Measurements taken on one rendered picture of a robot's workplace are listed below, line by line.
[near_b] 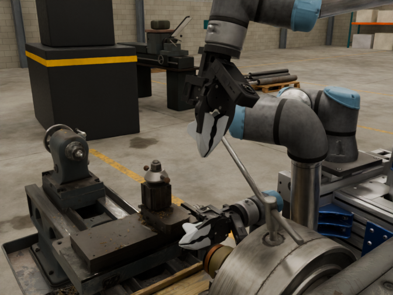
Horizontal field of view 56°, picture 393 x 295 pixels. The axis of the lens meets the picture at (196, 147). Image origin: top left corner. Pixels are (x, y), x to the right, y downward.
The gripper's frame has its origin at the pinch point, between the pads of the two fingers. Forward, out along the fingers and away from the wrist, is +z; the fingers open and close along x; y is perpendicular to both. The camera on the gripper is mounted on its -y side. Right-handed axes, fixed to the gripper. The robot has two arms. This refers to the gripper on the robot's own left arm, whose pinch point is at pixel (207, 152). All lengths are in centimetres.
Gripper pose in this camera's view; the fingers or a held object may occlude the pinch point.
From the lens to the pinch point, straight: 73.0
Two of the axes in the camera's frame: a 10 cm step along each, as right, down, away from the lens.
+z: -2.1, 9.6, 1.7
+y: -6.0, -2.6, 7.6
